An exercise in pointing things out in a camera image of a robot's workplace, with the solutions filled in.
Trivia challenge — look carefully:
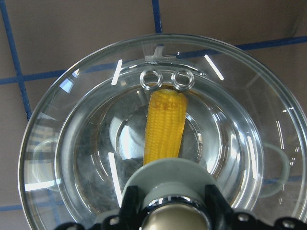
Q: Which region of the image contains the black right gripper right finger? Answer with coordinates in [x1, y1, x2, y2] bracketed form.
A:
[204, 184, 259, 230]

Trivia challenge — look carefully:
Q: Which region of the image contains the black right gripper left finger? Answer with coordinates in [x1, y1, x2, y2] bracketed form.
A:
[100, 185, 141, 230]

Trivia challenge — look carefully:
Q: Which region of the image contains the yellow corn cob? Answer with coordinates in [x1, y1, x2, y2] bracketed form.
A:
[143, 89, 188, 165]

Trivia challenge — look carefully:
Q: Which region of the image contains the white cooking pot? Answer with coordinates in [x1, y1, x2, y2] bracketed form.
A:
[24, 46, 290, 220]

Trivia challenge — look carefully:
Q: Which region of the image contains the brown paper table cover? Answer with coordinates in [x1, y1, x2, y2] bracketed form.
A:
[0, 0, 307, 230]

